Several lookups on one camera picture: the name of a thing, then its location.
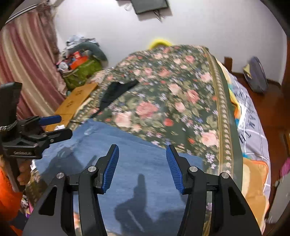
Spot blue denim jeans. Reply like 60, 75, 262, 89
35, 120, 187, 235

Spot person's left hand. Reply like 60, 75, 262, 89
17, 160, 32, 185

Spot brown wooden lap desk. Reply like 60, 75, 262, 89
45, 83, 98, 132

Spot green floral storage bag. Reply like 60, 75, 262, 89
62, 58, 103, 90

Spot orange jacket sleeve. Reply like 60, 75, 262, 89
1, 169, 23, 235

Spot floral dark green bedspread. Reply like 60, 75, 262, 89
69, 45, 243, 186

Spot pink striped curtain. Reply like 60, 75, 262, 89
1, 4, 67, 119

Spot orange box on pile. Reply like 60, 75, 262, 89
68, 51, 88, 70

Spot black cloth on bed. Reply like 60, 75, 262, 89
99, 80, 139, 112

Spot orange yellow pillow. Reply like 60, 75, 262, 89
241, 158, 269, 233

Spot white printed bed sheet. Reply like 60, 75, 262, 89
230, 75, 270, 166

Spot grey plush toy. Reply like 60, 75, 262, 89
73, 41, 108, 62

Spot grey backpack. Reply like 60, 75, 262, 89
243, 56, 268, 93

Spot yellow plush item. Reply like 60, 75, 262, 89
148, 38, 173, 50

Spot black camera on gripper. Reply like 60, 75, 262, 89
1, 82, 22, 132

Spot black wall-mounted box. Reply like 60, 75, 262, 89
131, 0, 169, 15

